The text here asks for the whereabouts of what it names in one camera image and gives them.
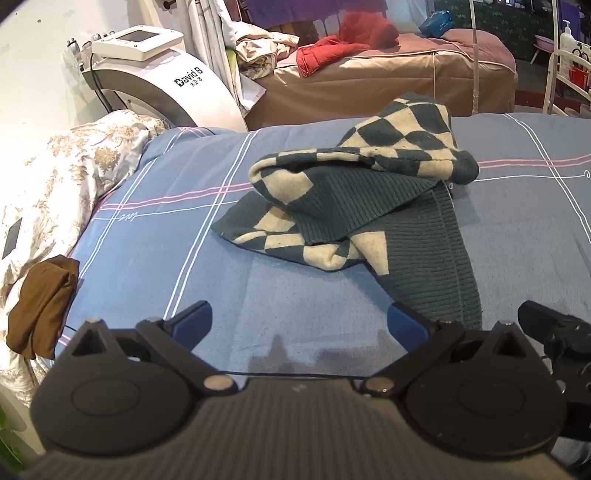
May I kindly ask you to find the white pump bottle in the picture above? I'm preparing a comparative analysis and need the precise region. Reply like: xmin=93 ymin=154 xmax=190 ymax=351
xmin=560 ymin=20 xmax=583 ymax=80

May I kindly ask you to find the brown folded cloth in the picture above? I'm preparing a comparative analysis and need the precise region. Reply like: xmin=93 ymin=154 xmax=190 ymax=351
xmin=6 ymin=255 xmax=81 ymax=360

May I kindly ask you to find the dark green patterned curtain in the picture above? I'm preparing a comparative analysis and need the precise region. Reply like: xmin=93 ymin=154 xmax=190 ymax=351
xmin=434 ymin=0 xmax=560 ymax=61

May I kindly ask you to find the red fleece garment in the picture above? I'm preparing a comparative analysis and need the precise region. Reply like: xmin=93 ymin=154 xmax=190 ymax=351
xmin=338 ymin=11 xmax=400 ymax=49

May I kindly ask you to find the purple hanging cloth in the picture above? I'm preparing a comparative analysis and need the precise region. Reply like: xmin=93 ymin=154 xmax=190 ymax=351
xmin=244 ymin=0 xmax=389 ymax=25

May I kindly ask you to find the white hanging cloth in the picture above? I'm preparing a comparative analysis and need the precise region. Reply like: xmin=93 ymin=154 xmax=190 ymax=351
xmin=185 ymin=0 xmax=259 ymax=121

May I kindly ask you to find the crumpled beige cloth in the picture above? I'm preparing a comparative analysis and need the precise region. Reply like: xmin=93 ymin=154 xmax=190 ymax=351
xmin=235 ymin=31 xmax=302 ymax=83

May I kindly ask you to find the red padded jacket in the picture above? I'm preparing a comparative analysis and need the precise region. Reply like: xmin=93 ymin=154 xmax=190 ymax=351
xmin=295 ymin=36 xmax=371 ymax=78

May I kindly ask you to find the blue bag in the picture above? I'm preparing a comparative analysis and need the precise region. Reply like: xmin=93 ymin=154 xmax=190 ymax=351
xmin=419 ymin=11 xmax=454 ymax=38

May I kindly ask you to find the blue striped blanket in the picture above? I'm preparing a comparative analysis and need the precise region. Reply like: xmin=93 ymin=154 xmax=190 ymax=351
xmin=54 ymin=112 xmax=591 ymax=384

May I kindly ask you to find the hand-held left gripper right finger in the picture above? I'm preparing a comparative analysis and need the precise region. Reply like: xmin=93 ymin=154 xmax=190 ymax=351
xmin=362 ymin=302 xmax=540 ymax=398

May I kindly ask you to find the white metal cart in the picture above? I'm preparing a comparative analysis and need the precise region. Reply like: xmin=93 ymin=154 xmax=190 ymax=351
xmin=542 ymin=41 xmax=591 ymax=117

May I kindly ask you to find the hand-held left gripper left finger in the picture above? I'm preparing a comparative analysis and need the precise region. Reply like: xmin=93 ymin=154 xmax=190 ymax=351
xmin=69 ymin=300 xmax=237 ymax=394

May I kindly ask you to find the floral beige quilt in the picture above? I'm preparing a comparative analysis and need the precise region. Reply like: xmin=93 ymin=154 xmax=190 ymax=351
xmin=0 ymin=110 xmax=168 ymax=398

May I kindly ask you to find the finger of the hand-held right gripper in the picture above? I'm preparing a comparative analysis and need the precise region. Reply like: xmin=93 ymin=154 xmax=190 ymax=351
xmin=517 ymin=300 xmax=578 ymax=346

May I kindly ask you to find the white beauty machine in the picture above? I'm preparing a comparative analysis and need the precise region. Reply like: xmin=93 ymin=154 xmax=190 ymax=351
xmin=66 ymin=27 xmax=247 ymax=132

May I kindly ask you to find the black machine cable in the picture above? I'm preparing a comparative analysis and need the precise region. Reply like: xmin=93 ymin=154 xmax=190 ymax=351
xmin=89 ymin=52 xmax=116 ymax=112

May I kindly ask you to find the beige massage bed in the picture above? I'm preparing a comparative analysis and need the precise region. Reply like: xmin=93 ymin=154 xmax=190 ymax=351
xmin=242 ymin=28 xmax=518 ymax=131

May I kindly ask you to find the green and cream checkered sweater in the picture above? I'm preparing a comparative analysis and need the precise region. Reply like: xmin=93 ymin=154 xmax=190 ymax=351
xmin=211 ymin=92 xmax=484 ymax=330

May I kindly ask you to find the black phone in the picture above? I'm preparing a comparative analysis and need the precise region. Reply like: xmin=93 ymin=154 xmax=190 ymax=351
xmin=2 ymin=218 xmax=23 ymax=260

